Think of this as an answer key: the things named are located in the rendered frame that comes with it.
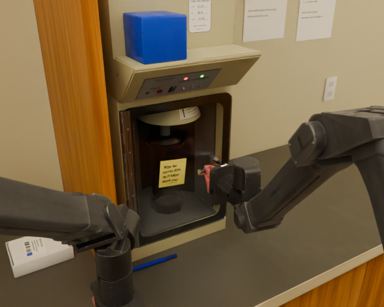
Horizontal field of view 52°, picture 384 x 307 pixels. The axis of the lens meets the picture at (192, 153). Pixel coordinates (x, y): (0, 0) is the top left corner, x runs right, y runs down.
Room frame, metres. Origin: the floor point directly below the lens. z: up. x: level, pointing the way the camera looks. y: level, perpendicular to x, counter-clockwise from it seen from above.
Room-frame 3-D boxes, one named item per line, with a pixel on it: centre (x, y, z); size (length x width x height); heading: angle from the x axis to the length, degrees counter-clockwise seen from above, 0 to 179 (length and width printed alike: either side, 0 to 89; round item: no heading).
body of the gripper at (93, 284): (0.50, 0.13, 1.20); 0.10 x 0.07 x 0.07; 30
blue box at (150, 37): (0.85, 0.08, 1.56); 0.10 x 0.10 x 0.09; 30
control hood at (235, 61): (0.89, 0.00, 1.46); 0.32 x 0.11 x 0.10; 120
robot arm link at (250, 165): (0.74, -0.12, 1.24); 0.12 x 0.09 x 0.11; 14
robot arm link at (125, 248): (0.51, 0.13, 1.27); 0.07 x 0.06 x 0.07; 177
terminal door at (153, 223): (0.93, 0.03, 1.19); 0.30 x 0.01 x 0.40; 119
